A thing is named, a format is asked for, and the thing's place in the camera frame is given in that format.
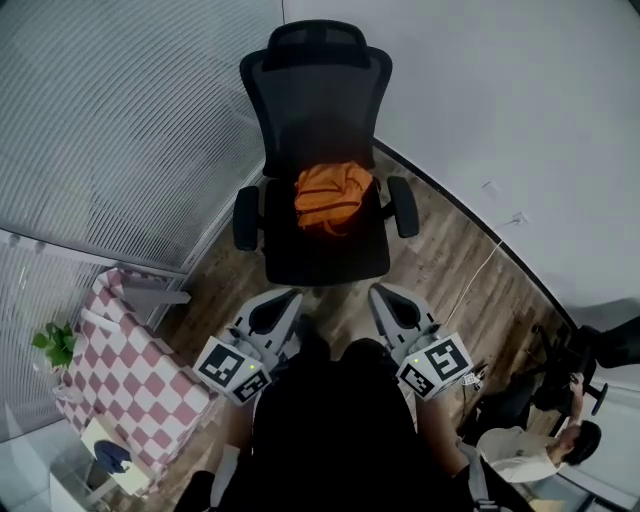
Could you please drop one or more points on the person's black shoe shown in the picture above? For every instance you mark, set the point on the person's black shoe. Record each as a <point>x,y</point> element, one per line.
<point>312,332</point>

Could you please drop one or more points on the black mesh office chair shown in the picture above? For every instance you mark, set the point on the black mesh office chair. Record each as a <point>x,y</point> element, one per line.
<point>320,100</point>

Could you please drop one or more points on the white wall socket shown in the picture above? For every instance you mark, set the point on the white wall socket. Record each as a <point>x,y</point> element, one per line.
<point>521,218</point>

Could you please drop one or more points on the pink white checkered table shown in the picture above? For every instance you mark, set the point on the pink white checkered table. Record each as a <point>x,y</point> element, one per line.
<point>135,380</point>

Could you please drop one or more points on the clear drinking glass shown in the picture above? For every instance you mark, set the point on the clear drinking glass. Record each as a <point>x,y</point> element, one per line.
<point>67,395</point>

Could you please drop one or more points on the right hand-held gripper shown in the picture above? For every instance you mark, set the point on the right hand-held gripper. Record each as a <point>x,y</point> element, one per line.
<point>440,362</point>

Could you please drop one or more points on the grey window blind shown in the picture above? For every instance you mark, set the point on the grey window blind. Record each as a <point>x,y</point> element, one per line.
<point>125,125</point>
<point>25,310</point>

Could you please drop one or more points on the cream flat board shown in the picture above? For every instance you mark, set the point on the cream flat board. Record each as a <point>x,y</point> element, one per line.
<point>135,480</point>

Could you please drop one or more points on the person's right forearm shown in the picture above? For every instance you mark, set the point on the person's right forearm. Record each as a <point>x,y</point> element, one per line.
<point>440,430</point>

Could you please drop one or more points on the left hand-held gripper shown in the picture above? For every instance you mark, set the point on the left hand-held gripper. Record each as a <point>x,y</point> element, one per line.
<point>225,365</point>

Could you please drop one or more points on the person's black clothing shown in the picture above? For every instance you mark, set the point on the person's black clothing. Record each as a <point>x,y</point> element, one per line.
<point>340,425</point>

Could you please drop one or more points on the green potted plant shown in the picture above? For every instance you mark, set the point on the green potted plant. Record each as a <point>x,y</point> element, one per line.
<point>57,345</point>

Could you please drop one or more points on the small white printed tag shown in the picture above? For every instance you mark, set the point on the small white printed tag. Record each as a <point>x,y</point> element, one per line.
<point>471,379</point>

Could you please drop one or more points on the orange backpack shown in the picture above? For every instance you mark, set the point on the orange backpack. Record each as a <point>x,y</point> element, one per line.
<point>330,195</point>

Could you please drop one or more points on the white wall plate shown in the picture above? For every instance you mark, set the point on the white wall plate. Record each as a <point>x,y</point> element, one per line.
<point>491,188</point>

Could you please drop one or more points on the person's left forearm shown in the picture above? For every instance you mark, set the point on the person's left forearm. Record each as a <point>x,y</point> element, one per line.
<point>240,425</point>

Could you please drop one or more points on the dark blue cloth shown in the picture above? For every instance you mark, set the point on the dark blue cloth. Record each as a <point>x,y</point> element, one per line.
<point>112,456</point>

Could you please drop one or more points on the white cabinet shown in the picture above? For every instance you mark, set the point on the white cabinet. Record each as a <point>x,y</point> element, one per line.
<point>30,475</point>

